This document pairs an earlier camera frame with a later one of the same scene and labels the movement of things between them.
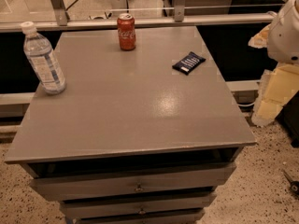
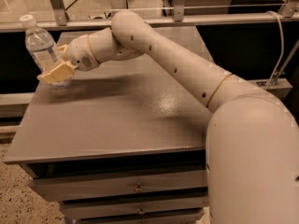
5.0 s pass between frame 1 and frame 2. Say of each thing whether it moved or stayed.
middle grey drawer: stayed
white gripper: moved
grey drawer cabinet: stayed
